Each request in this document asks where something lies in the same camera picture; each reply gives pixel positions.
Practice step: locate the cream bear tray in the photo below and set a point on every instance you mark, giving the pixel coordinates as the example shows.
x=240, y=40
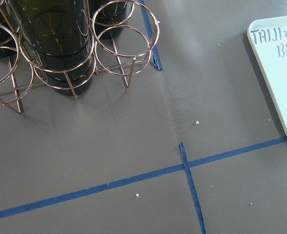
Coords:
x=268, y=39

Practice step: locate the dark green bottle front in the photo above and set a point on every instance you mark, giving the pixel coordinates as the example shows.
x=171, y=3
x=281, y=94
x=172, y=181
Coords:
x=56, y=34

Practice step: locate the copper wire bottle rack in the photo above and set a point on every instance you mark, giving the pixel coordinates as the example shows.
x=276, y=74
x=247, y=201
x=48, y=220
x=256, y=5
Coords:
x=125, y=70

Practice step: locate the dark green bottle back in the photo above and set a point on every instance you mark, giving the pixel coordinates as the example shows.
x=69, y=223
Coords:
x=112, y=14

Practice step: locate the dark green bottle left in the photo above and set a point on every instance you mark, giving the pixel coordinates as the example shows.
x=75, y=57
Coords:
x=5, y=38

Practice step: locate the dark green bottle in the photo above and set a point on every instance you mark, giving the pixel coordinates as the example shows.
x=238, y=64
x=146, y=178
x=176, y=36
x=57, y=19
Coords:
x=112, y=14
x=5, y=38
x=56, y=34

